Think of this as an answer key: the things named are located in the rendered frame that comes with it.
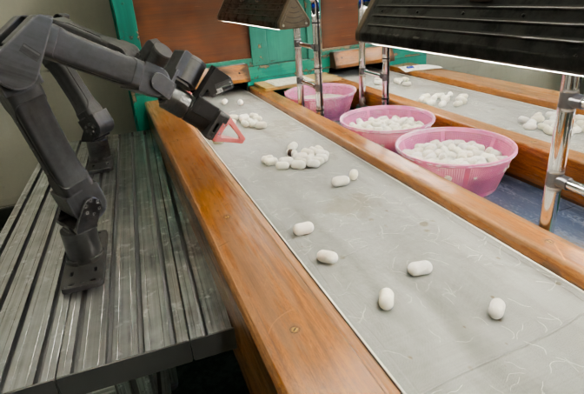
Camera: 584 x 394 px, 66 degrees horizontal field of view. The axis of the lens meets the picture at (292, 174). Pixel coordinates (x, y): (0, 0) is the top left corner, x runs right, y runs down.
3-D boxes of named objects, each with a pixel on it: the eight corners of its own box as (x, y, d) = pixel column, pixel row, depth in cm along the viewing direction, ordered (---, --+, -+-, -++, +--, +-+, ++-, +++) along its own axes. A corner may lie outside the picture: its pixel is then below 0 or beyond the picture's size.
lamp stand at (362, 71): (385, 128, 149) (387, -17, 132) (355, 115, 166) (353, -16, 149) (432, 118, 155) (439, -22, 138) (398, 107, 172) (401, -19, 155)
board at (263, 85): (266, 91, 173) (265, 88, 172) (254, 85, 186) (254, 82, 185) (341, 79, 183) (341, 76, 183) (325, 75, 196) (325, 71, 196)
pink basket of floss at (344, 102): (342, 128, 153) (341, 100, 149) (274, 123, 164) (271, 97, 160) (365, 108, 175) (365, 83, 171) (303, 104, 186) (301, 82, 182)
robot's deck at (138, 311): (-92, 448, 56) (-105, 425, 55) (50, 155, 162) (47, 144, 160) (491, 271, 81) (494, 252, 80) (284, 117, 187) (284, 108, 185)
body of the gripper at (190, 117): (216, 106, 104) (189, 90, 100) (228, 116, 95) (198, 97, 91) (202, 130, 104) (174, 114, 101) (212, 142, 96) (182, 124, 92)
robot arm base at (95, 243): (99, 199, 93) (63, 206, 91) (93, 246, 76) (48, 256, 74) (108, 232, 96) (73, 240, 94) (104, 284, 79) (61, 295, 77)
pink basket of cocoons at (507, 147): (443, 217, 91) (446, 175, 88) (374, 174, 114) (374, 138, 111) (540, 189, 100) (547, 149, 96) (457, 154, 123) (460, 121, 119)
